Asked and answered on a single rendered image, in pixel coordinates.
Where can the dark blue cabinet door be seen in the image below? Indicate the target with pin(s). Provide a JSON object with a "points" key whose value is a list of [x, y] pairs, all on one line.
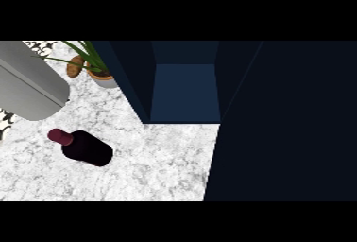
{"points": [[288, 126]]}

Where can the green potted plant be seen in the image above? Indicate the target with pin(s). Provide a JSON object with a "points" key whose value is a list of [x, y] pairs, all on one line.
{"points": [[95, 67]]}

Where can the dark blue open cabinet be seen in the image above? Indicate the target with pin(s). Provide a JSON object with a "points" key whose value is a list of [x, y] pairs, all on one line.
{"points": [[183, 91]]}

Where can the brown oval bread loaf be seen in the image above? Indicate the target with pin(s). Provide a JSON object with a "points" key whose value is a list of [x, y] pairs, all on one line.
{"points": [[74, 66]]}

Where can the dark red wine bottle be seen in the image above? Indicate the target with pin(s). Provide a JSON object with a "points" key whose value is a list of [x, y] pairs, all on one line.
{"points": [[89, 148]]}

